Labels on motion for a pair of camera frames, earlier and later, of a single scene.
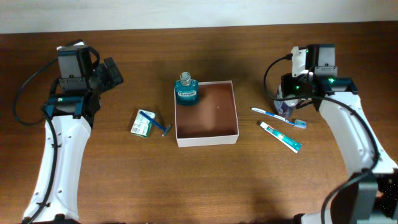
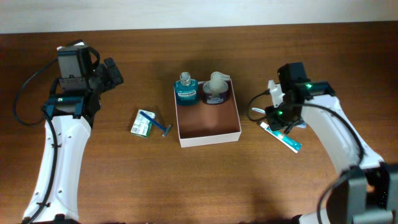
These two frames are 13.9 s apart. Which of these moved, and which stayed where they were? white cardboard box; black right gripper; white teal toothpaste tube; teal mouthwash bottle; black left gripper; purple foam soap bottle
Moved: purple foam soap bottle; black right gripper
Stayed: white cardboard box; black left gripper; white teal toothpaste tube; teal mouthwash bottle
